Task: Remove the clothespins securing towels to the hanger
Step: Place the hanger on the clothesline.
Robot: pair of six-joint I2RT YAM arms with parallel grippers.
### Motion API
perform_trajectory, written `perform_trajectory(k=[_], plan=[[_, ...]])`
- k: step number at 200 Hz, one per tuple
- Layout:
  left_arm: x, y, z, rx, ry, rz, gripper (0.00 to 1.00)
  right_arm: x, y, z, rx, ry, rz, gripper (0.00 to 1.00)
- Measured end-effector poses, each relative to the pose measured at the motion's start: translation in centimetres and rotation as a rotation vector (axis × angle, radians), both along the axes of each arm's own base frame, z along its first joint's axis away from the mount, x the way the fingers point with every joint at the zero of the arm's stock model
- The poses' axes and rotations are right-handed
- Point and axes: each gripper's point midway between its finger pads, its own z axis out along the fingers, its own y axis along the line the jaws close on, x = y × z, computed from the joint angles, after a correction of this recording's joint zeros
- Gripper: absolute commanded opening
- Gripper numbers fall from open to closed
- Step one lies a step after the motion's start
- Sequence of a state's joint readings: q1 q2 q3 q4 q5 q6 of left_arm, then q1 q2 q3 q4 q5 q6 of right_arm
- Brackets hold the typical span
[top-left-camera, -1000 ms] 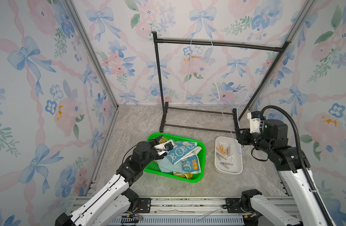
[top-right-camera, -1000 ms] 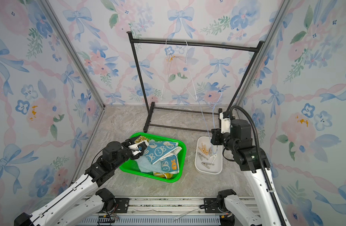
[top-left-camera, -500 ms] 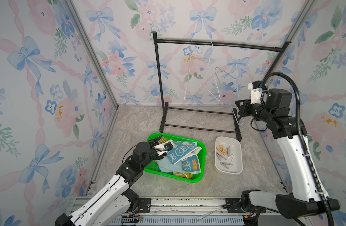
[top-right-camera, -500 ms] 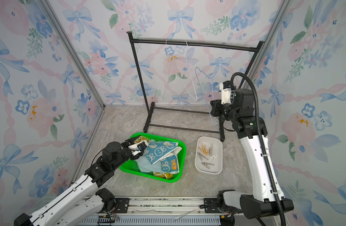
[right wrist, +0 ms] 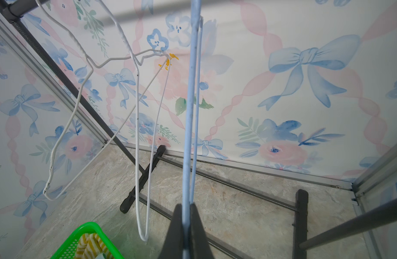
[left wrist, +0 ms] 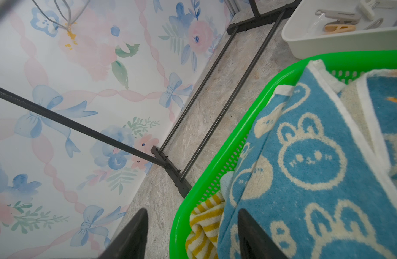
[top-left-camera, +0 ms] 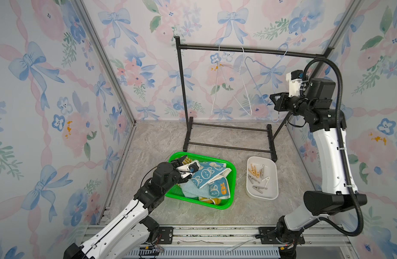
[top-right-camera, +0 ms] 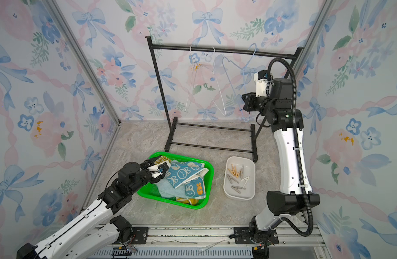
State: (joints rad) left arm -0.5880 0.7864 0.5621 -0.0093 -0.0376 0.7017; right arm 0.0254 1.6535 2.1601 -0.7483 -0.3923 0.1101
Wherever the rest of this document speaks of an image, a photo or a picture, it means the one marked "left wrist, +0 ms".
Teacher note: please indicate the green plastic basket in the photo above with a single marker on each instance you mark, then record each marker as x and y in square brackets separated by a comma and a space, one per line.
[345, 66]

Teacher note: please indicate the clear clothespin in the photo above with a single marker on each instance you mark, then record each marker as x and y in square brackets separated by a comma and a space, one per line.
[375, 24]

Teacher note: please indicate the grey clothespin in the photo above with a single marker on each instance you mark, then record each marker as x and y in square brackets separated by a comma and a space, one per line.
[341, 17]

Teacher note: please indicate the white wire hanger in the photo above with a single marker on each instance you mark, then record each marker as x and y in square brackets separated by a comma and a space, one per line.
[51, 16]

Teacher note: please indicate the teal patterned towel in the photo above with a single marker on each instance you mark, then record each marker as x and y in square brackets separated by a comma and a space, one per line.
[318, 172]

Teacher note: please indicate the white clothespin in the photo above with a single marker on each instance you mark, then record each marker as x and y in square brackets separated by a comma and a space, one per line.
[367, 7]

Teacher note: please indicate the orange clothespin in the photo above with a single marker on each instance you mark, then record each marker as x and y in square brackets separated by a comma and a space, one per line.
[338, 28]

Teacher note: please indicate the white plastic bin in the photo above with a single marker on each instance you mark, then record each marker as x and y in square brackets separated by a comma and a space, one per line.
[304, 31]

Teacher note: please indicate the yellow striped towel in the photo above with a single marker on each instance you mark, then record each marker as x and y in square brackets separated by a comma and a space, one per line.
[205, 221]

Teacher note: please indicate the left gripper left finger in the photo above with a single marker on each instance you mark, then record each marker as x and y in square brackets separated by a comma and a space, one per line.
[131, 241]

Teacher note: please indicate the black clothes rack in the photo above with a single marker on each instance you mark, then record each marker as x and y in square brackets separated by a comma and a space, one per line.
[126, 74]

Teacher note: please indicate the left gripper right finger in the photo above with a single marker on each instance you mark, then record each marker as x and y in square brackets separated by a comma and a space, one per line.
[253, 240]

